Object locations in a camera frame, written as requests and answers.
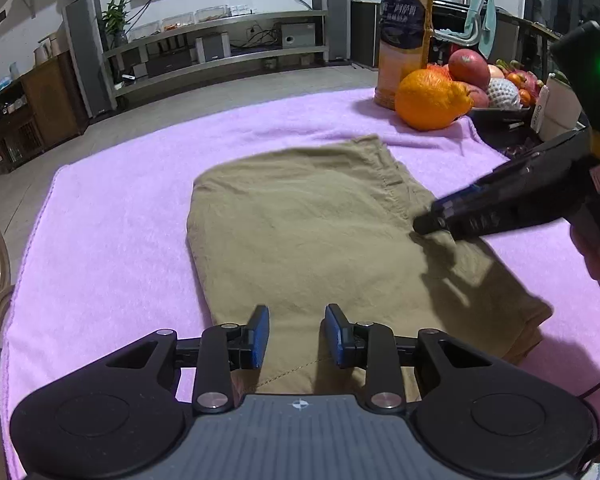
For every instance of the pink dragon fruit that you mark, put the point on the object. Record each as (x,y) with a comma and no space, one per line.
(527,80)

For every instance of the glass jar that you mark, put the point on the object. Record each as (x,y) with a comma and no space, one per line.
(405,25)

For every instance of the red apple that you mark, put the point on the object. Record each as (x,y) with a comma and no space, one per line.
(469,69)

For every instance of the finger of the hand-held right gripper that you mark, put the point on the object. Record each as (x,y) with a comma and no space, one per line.
(445,215)

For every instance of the purple blanket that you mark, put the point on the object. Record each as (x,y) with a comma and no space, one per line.
(115,220)

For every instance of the potted plant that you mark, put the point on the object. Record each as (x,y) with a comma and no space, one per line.
(116,17)

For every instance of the black low cabinet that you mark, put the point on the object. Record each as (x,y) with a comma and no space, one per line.
(364,35)

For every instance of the large orange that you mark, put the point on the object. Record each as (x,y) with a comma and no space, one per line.
(430,102)

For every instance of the khaki pants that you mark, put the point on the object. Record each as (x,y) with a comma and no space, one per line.
(305,230)

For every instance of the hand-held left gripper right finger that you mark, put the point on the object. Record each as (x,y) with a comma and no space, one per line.
(334,340)

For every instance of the grey floor speaker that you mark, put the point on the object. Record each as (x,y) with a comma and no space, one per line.
(87,55)

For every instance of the grey television stand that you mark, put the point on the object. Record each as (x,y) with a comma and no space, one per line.
(210,52)

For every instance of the silver speaker box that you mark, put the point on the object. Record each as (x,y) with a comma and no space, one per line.
(212,47)

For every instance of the tall black speaker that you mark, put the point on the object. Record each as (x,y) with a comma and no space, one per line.
(337,10)

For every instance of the white foam-netted fruit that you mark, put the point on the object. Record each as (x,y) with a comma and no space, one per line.
(504,94)

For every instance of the wooden cabinet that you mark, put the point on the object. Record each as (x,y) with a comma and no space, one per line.
(40,105)

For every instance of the white paper cup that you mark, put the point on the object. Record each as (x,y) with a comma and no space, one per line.
(555,107)

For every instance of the black fruit tray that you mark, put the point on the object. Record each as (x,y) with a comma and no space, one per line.
(505,122)

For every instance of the small tangerine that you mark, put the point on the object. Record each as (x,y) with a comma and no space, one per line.
(517,79)

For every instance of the black subwoofer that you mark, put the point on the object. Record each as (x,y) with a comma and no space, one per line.
(298,35)

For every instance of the teal cloth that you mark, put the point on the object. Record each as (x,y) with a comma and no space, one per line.
(482,15)

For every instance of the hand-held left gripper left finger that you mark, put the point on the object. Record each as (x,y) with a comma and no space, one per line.
(261,337)

